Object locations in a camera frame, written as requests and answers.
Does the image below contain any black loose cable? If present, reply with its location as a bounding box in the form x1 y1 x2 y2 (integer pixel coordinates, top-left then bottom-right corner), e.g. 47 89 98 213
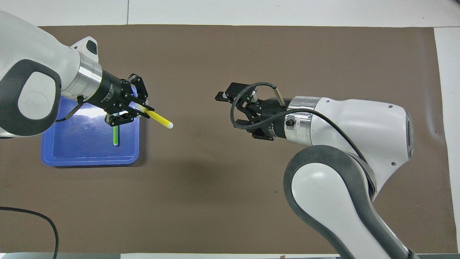
0 206 59 259

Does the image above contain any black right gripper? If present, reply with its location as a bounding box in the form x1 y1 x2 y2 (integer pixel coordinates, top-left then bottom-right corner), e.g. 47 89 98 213
215 82 288 141

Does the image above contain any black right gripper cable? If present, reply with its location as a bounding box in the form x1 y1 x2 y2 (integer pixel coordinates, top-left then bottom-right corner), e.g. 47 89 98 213
230 82 367 162

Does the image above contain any yellow pen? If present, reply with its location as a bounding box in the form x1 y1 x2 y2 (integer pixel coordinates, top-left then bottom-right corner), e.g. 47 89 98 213
138 104 174 129

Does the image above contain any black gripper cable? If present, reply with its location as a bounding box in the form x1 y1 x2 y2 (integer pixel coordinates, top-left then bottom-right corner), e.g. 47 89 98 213
230 82 367 162
56 95 85 123

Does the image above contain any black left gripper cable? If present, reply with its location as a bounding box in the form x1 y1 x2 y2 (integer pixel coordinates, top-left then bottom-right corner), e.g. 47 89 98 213
56 95 85 123

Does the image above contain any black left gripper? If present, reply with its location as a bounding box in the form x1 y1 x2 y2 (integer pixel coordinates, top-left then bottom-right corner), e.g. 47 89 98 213
93 71 155 127

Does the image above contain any blue plastic tray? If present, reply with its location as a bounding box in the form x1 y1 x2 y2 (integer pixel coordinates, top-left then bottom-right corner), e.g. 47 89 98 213
41 85 140 167

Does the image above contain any brown table mat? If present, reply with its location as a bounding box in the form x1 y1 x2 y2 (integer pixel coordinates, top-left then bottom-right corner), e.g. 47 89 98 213
0 24 448 254

